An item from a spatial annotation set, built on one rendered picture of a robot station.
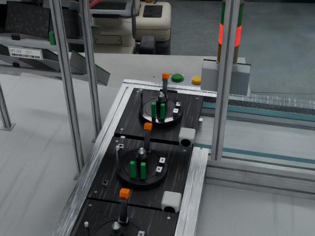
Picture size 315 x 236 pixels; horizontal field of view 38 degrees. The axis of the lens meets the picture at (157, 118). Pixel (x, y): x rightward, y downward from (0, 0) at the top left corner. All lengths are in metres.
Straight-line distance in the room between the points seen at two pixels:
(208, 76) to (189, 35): 2.74
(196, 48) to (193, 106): 2.26
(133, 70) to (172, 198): 0.81
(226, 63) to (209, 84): 0.09
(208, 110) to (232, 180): 0.28
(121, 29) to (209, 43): 1.80
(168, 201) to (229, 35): 0.43
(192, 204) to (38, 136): 0.62
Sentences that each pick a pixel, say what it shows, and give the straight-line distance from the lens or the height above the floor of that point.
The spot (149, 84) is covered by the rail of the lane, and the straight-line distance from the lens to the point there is 1.57.
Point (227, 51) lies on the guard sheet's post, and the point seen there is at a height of 1.31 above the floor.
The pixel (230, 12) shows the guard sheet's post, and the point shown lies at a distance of 1.04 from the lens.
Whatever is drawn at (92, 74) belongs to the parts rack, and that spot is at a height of 1.12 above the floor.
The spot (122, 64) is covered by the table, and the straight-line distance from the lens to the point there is 1.87.
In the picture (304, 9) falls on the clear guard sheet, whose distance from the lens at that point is 1.04.
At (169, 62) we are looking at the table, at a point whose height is 0.86.
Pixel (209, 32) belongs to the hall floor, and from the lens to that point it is 3.95.
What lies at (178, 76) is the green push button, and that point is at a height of 0.97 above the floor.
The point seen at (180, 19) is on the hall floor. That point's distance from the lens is 4.15.
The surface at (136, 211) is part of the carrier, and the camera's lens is 1.14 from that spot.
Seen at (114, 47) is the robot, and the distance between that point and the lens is 2.10.
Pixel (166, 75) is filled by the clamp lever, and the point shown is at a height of 1.07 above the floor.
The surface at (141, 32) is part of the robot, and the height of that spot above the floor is 0.75.
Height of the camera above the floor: 1.85
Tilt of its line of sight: 39 degrees down
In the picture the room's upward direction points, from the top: straight up
